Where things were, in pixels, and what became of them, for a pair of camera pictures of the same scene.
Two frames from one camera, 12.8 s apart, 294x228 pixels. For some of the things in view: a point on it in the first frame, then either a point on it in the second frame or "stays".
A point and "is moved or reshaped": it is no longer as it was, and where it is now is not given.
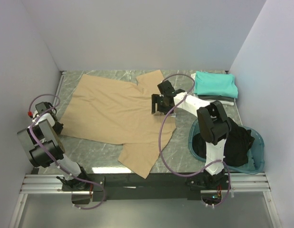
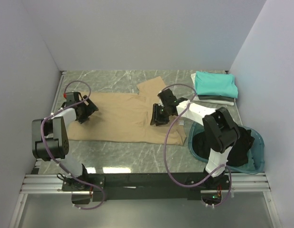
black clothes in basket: [237, 146] stays
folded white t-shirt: [192, 81] stays
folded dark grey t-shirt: [217, 97] stays
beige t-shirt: [117, 111] is moved or reshaped
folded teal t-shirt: [211, 83] stays
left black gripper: [57, 128] -> [86, 110]
